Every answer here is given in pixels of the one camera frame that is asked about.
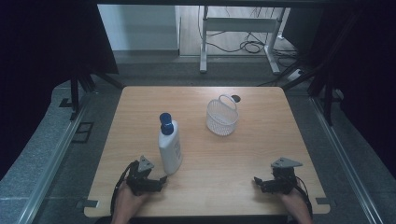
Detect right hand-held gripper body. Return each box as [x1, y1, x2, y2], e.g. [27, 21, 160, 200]
[269, 157, 304, 195]

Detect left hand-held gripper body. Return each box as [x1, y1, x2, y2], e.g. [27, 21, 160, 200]
[125, 155, 161, 197]

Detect white bottle with blue cap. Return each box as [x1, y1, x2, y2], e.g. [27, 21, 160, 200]
[158, 112, 184, 175]

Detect person's right hand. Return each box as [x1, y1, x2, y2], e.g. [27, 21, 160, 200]
[277, 187, 306, 214]

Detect person's left hand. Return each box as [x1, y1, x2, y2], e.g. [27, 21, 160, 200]
[119, 181, 149, 217]

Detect black tripod stand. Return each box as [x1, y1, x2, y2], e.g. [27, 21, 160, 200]
[68, 61, 126, 121]
[257, 55, 344, 127]

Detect white power strip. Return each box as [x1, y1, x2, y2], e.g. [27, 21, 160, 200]
[287, 68, 304, 82]

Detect black curtain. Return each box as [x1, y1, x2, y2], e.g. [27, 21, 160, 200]
[284, 0, 396, 180]
[0, 0, 120, 181]

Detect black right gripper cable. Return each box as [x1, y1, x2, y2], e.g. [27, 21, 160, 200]
[294, 175, 314, 217]

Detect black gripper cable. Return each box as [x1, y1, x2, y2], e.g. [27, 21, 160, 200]
[109, 160, 139, 217]
[294, 175, 314, 217]

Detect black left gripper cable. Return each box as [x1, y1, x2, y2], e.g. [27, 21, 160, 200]
[109, 160, 139, 217]

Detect aluminium floor rail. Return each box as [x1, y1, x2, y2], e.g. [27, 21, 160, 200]
[18, 92, 93, 224]
[309, 95, 385, 224]

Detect black floor cables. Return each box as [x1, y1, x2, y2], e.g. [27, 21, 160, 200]
[197, 5, 302, 68]

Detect white metal desk frame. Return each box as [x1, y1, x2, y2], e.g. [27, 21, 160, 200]
[199, 5, 292, 76]

